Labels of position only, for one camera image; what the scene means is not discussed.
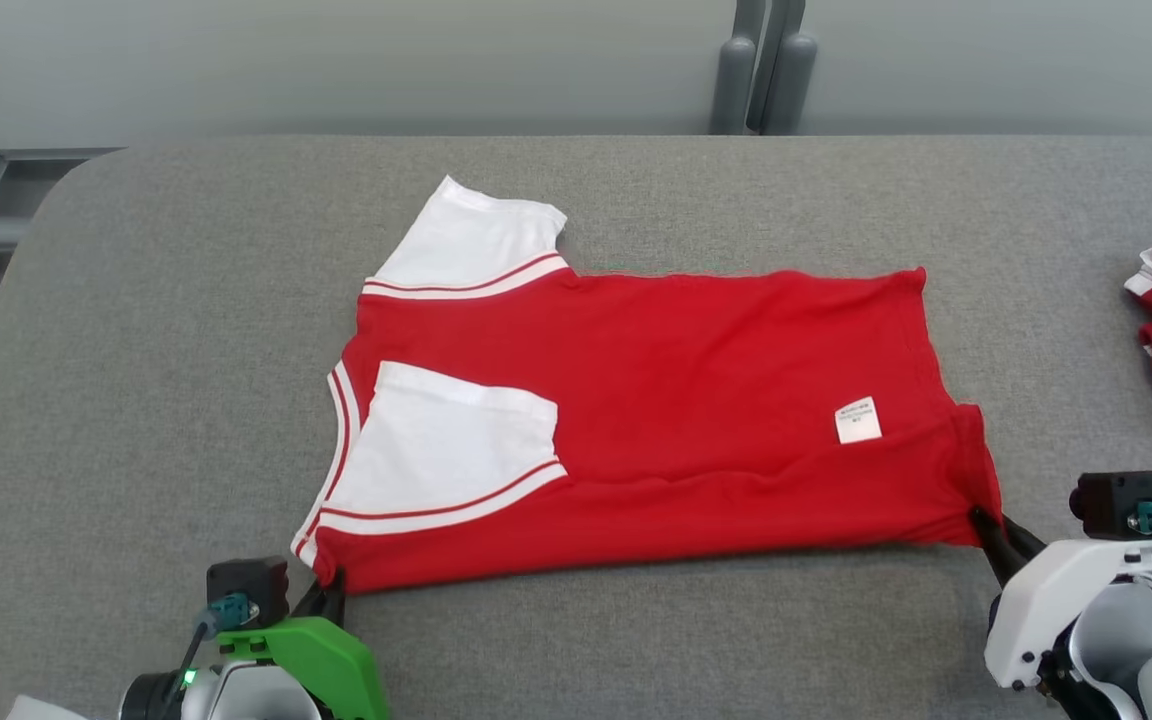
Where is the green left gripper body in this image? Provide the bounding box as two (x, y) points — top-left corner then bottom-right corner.
(214, 615), (391, 720)

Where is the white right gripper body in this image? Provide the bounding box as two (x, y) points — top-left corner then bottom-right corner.
(982, 538), (1152, 693)

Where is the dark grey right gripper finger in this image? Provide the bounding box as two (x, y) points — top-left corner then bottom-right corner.
(1000, 514), (1048, 562)
(970, 508), (1029, 590)

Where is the red shirt with white sleeves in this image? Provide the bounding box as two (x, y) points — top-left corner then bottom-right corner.
(291, 175), (1004, 596)

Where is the white tape strip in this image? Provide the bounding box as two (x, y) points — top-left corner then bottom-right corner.
(4, 695), (87, 720)

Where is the left camera cable teal plug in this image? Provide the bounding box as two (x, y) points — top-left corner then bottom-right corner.
(158, 593), (261, 716)

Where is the grey partition post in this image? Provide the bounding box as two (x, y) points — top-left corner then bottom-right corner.
(709, 0), (763, 136)
(762, 0), (819, 136)

